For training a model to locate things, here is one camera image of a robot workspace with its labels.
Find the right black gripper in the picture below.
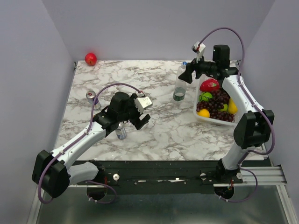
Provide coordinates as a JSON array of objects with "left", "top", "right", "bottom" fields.
[{"left": 178, "top": 51, "right": 218, "bottom": 84}]

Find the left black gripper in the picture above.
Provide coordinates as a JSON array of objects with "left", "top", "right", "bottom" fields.
[{"left": 118, "top": 94, "right": 150, "bottom": 130}]

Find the clear unlabeled plastic bottle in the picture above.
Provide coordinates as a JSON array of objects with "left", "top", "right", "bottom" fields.
[{"left": 177, "top": 63, "right": 186, "bottom": 78}]

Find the green label water bottle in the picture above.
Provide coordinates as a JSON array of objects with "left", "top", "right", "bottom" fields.
[{"left": 173, "top": 78, "right": 187, "bottom": 101}]

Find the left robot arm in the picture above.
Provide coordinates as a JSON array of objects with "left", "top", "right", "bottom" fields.
[{"left": 32, "top": 92, "right": 152, "bottom": 198}]

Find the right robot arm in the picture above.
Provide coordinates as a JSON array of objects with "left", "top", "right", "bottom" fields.
[{"left": 178, "top": 42, "right": 274, "bottom": 183}]

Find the white plastic fruit basket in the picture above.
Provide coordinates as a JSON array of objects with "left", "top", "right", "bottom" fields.
[{"left": 193, "top": 74, "right": 242, "bottom": 127}]

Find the tilted silver drink can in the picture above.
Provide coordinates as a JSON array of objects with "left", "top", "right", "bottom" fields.
[{"left": 115, "top": 122, "right": 127, "bottom": 140}]

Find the red dragon fruit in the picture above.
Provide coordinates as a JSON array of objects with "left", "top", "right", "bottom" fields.
[{"left": 199, "top": 78, "right": 220, "bottom": 92}]

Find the green striped ball fruit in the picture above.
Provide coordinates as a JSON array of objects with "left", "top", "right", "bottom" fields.
[{"left": 199, "top": 92, "right": 213, "bottom": 102}]

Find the dark purple grape bunch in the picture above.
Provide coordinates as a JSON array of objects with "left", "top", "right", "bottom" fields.
[{"left": 196, "top": 89, "right": 234, "bottom": 122}]

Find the orange fruit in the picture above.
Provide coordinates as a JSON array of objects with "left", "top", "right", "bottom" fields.
[{"left": 197, "top": 109, "right": 210, "bottom": 118}]

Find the upright red bull can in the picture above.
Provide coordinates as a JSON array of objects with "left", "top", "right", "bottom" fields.
[{"left": 86, "top": 90, "right": 101, "bottom": 111}]

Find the red apple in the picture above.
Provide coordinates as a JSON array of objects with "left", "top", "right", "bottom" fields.
[{"left": 85, "top": 53, "right": 97, "bottom": 66}]

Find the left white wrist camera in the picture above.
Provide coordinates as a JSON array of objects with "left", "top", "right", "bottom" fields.
[{"left": 134, "top": 97, "right": 153, "bottom": 114}]

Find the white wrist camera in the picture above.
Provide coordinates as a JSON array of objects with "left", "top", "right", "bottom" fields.
[
  {"left": 134, "top": 97, "right": 153, "bottom": 114},
  {"left": 192, "top": 41, "right": 206, "bottom": 62}
]

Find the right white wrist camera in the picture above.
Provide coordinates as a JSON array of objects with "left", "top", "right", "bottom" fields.
[{"left": 192, "top": 41, "right": 206, "bottom": 62}]

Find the black mounting base rail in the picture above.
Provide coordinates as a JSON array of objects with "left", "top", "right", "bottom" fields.
[{"left": 70, "top": 159, "right": 243, "bottom": 196}]

